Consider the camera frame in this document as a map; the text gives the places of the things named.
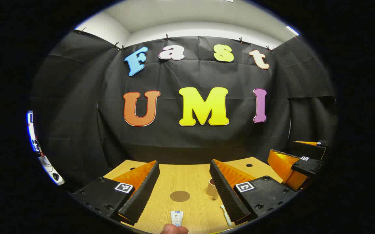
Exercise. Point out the white device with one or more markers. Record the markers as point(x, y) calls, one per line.
point(51, 172)

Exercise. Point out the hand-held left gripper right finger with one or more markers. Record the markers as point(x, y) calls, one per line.
point(226, 195)

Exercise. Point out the black backdrop cloth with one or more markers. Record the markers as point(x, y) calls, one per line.
point(190, 143)

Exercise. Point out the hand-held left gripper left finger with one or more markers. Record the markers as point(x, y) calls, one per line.
point(141, 195)

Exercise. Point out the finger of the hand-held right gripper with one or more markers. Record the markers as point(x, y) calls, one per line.
point(306, 166)
point(307, 150)

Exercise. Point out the blue lit screen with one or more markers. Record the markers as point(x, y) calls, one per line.
point(31, 130)

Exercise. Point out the ceiling light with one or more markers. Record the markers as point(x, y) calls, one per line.
point(292, 31)

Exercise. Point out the round brown coaster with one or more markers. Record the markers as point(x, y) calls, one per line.
point(180, 196)

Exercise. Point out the pale green toothbrush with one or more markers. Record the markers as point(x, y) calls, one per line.
point(226, 216)

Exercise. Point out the wooden desktop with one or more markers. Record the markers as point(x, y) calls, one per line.
point(190, 178)

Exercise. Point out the white toothpaste tube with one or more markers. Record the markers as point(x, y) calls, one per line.
point(176, 217)

